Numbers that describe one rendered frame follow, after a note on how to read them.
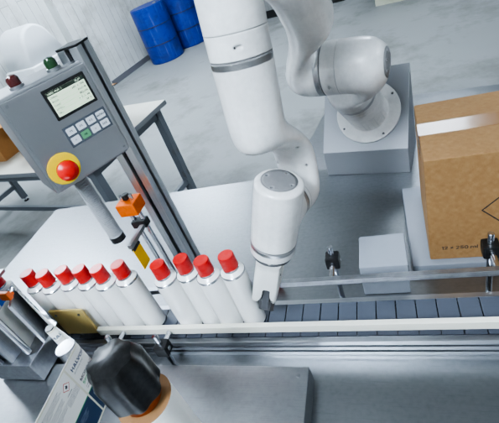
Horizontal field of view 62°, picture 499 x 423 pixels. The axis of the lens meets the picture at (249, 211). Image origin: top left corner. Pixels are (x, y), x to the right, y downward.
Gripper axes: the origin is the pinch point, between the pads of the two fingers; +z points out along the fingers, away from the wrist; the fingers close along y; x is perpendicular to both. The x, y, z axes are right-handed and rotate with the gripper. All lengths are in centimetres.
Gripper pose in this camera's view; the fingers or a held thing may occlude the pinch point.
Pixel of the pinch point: (267, 301)
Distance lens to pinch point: 89.2
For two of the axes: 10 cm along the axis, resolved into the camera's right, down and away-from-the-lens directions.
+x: 9.8, 1.5, -1.3
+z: -0.3, 7.6, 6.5
